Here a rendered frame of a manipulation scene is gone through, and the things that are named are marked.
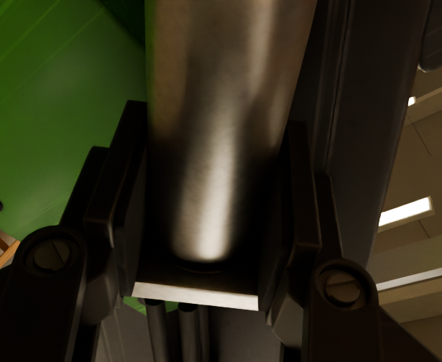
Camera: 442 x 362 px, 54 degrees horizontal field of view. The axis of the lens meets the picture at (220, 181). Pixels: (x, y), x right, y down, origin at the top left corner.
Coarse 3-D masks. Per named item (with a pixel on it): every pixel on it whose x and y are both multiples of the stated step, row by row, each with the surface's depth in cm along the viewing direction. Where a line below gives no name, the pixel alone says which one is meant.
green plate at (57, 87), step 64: (0, 0) 12; (64, 0) 11; (128, 0) 15; (0, 64) 13; (64, 64) 13; (128, 64) 13; (0, 128) 15; (64, 128) 15; (0, 192) 17; (64, 192) 17
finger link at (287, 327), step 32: (288, 128) 10; (288, 160) 10; (288, 192) 9; (320, 192) 10; (288, 224) 8; (320, 224) 9; (288, 256) 8; (320, 256) 9; (288, 288) 8; (288, 320) 9; (384, 320) 8; (384, 352) 8; (416, 352) 8
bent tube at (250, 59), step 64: (192, 0) 6; (256, 0) 6; (192, 64) 7; (256, 64) 7; (192, 128) 8; (256, 128) 8; (192, 192) 9; (256, 192) 10; (192, 256) 11; (256, 256) 12
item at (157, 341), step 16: (160, 304) 21; (192, 304) 20; (160, 320) 21; (176, 320) 24; (192, 320) 20; (208, 320) 24; (160, 336) 22; (176, 336) 24; (192, 336) 21; (208, 336) 24; (160, 352) 22; (176, 352) 25; (192, 352) 22; (208, 352) 25
